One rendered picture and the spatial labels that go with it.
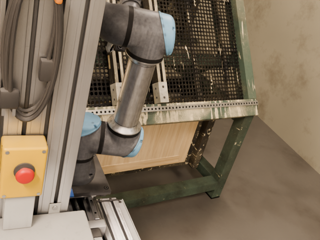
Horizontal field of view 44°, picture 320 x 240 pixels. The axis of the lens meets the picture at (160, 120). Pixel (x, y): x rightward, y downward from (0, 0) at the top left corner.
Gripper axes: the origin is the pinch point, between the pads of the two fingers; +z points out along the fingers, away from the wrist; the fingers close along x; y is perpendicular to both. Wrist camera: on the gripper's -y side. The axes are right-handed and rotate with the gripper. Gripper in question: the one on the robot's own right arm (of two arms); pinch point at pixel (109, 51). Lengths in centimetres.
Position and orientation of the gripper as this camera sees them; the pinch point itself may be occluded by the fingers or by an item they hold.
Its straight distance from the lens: 180.1
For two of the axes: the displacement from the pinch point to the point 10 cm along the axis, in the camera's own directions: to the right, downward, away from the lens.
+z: -3.9, 5.0, 7.7
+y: -2.2, -8.7, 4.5
